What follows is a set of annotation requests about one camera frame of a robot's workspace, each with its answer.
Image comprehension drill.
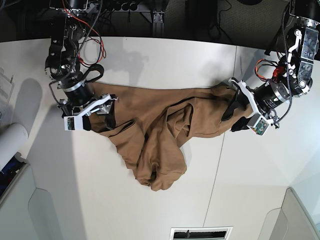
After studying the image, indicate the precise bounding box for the white vent grille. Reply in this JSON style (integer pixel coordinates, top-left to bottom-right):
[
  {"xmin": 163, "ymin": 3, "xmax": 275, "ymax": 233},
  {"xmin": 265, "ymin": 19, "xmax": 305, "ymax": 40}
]
[{"xmin": 169, "ymin": 226, "xmax": 233, "ymax": 240}]

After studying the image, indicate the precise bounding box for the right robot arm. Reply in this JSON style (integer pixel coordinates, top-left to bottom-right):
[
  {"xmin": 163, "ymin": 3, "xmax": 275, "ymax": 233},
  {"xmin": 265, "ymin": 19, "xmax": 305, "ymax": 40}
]
[{"xmin": 45, "ymin": 0, "xmax": 118, "ymax": 131}]

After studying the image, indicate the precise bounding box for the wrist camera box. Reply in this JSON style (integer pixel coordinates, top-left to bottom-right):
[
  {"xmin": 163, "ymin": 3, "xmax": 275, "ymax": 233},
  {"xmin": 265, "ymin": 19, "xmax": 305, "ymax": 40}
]
[
  {"xmin": 247, "ymin": 113, "xmax": 273, "ymax": 136},
  {"xmin": 63, "ymin": 115, "xmax": 84, "ymax": 131}
]

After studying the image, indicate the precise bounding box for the clear plastic container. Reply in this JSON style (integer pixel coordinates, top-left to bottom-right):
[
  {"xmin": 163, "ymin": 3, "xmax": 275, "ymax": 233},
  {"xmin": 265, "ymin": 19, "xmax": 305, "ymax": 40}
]
[{"xmin": 0, "ymin": 67, "xmax": 15, "ymax": 128}]

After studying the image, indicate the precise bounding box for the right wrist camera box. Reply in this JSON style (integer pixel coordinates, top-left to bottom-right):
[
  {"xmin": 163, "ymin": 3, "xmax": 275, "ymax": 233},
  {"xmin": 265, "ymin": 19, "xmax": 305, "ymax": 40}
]
[{"xmin": 63, "ymin": 115, "xmax": 84, "ymax": 131}]

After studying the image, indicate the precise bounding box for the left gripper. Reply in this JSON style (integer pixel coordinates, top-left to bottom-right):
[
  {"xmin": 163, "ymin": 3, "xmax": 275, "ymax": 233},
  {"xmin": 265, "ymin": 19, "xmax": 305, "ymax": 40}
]
[{"xmin": 221, "ymin": 77, "xmax": 293, "ymax": 132}]

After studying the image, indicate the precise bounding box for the grey padded panel right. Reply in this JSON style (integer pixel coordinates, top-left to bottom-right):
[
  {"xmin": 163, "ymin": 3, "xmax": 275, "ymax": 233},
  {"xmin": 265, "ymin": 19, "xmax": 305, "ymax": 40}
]
[{"xmin": 258, "ymin": 187, "xmax": 320, "ymax": 240}]

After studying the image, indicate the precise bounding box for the tan brown t-shirt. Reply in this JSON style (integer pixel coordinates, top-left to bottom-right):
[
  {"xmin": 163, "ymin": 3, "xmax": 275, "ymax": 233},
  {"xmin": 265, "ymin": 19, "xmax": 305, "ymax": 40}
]
[{"xmin": 89, "ymin": 84, "xmax": 252, "ymax": 191}]

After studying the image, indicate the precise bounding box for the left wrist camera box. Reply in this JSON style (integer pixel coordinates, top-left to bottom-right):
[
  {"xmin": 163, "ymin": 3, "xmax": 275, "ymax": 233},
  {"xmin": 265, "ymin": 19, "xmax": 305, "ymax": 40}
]
[{"xmin": 247, "ymin": 113, "xmax": 273, "ymax": 136}]

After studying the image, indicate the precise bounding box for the aluminium frame post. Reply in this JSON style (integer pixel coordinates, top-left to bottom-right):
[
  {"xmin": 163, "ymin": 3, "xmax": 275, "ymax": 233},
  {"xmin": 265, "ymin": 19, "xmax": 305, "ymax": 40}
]
[{"xmin": 140, "ymin": 10, "xmax": 166, "ymax": 38}]

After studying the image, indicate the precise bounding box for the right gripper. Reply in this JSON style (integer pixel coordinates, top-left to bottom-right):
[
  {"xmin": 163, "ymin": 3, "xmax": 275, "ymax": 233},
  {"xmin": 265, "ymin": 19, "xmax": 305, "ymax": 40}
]
[{"xmin": 57, "ymin": 81, "xmax": 118, "ymax": 131}]

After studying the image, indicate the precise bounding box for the grey padded panel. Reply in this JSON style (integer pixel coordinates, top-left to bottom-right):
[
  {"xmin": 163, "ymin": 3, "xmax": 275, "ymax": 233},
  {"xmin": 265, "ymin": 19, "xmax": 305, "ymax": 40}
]
[
  {"xmin": 0, "ymin": 164, "xmax": 64, "ymax": 240},
  {"xmin": 258, "ymin": 187, "xmax": 320, "ymax": 240}
]

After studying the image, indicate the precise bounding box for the white cylindrical roll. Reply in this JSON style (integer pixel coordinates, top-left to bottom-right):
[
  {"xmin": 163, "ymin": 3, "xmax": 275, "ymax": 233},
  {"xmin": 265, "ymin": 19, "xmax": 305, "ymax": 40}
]
[{"xmin": 0, "ymin": 123, "xmax": 29, "ymax": 171}]

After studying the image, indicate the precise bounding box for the grey padded panel left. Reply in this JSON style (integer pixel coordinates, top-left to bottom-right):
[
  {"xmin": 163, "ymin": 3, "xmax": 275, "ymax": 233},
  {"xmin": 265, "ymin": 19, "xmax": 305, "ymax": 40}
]
[{"xmin": 0, "ymin": 164, "xmax": 64, "ymax": 240}]

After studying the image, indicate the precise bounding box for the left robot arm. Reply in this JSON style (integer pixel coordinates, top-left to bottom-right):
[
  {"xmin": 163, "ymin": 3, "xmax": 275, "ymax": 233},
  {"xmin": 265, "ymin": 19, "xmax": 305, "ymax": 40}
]
[{"xmin": 222, "ymin": 0, "xmax": 320, "ymax": 136}]

